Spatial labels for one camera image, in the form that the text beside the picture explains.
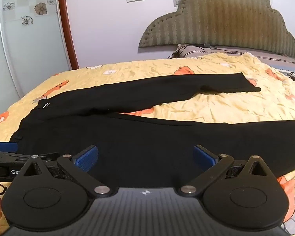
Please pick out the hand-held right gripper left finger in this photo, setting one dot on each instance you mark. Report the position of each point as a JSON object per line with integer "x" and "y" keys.
{"x": 86, "y": 159}

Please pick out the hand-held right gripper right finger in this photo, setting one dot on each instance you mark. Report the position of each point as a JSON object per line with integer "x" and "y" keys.
{"x": 203, "y": 157}

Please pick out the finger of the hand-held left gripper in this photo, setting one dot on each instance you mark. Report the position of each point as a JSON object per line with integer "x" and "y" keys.
{"x": 6, "y": 146}

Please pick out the black pants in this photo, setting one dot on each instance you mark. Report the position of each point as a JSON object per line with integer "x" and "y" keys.
{"x": 137, "y": 137}

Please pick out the yellow floral blanket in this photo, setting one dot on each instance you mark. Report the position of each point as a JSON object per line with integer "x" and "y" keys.
{"x": 211, "y": 108}

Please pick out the white flower-print wardrobe door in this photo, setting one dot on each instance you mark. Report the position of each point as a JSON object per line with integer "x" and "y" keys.
{"x": 27, "y": 49}

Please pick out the grey patterned pillow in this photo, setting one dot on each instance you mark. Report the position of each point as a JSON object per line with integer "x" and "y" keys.
{"x": 186, "y": 51}

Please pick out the olive green pillow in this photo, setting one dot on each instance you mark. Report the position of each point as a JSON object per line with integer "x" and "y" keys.
{"x": 223, "y": 17}

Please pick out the brown wooden door frame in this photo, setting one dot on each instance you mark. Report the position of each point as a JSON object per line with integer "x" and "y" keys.
{"x": 66, "y": 24}

